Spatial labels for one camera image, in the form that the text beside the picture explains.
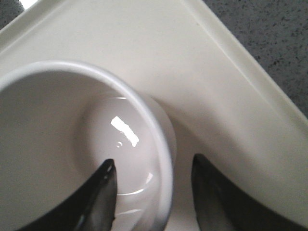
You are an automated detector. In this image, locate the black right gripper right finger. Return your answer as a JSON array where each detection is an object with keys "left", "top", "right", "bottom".
[{"left": 191, "top": 154, "right": 306, "bottom": 231}]

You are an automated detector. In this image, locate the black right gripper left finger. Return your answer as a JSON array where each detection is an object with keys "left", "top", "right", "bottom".
[{"left": 19, "top": 159, "right": 117, "bottom": 231}]

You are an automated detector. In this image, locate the white smiley mug black handle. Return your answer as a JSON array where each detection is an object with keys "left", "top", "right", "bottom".
[{"left": 0, "top": 61, "right": 176, "bottom": 231}]

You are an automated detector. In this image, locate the cream rectangular plastic tray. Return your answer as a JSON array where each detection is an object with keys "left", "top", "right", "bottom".
[{"left": 0, "top": 0, "right": 308, "bottom": 231}]

